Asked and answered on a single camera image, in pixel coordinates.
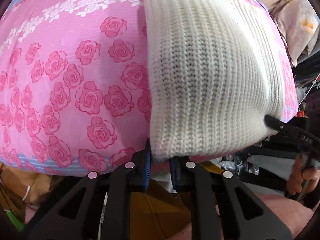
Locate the white red navy knit sweater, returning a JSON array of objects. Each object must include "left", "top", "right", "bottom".
[{"left": 144, "top": 0, "right": 287, "bottom": 163}]

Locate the person's right hand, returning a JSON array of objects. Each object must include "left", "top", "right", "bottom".
[{"left": 287, "top": 154, "right": 320, "bottom": 209}]

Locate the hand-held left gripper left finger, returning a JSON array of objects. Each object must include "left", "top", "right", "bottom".
[{"left": 24, "top": 139, "right": 152, "bottom": 240}]

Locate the person's leg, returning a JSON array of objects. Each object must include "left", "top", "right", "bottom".
[{"left": 250, "top": 194, "right": 316, "bottom": 240}]

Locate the pink floral bedsheet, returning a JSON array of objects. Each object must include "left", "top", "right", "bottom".
[{"left": 0, "top": 0, "right": 299, "bottom": 175}]

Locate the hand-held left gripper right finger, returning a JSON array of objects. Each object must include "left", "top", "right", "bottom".
[{"left": 169, "top": 156, "right": 293, "bottom": 240}]

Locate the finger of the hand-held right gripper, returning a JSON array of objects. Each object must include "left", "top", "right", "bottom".
[{"left": 265, "top": 114, "right": 320, "bottom": 161}]

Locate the pile of brown clothes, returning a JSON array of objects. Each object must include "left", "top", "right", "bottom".
[{"left": 0, "top": 162, "right": 64, "bottom": 207}]

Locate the beige pillow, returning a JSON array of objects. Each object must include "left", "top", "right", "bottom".
[{"left": 255, "top": 0, "right": 320, "bottom": 67}]

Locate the yellow-brown box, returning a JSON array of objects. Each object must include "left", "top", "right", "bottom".
[{"left": 130, "top": 161, "right": 222, "bottom": 240}]

